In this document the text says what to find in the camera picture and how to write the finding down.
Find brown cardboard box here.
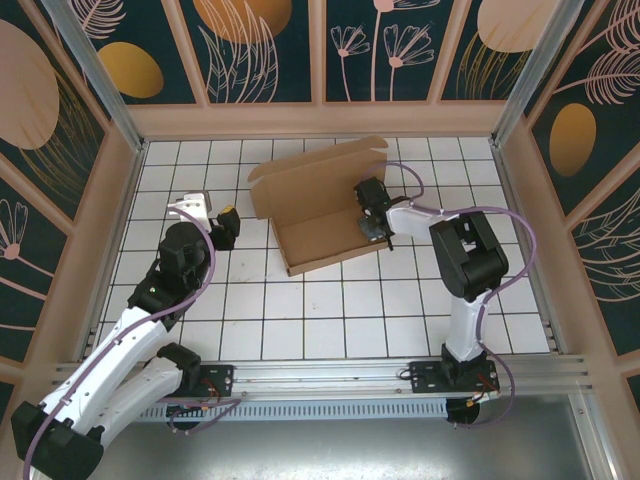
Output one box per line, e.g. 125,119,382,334
248,134,390,278

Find grey metal sheet panel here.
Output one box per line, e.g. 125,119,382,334
49,418,601,480

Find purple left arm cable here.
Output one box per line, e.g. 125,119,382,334
22,207,246,480

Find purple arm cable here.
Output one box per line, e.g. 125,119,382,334
369,160,539,432
22,207,246,480

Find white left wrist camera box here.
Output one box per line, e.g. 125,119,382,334
167,192,211,227

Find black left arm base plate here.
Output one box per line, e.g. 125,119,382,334
149,363,236,399

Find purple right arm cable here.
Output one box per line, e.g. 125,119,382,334
369,160,539,432

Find aluminium mounting rail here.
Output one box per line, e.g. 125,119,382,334
47,354,596,401

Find aluminium corner post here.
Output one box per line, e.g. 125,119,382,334
489,0,586,149
42,0,147,154

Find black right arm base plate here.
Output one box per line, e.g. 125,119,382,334
408,360,500,396

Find grey slotted cable duct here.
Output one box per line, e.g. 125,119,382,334
134,399,449,421

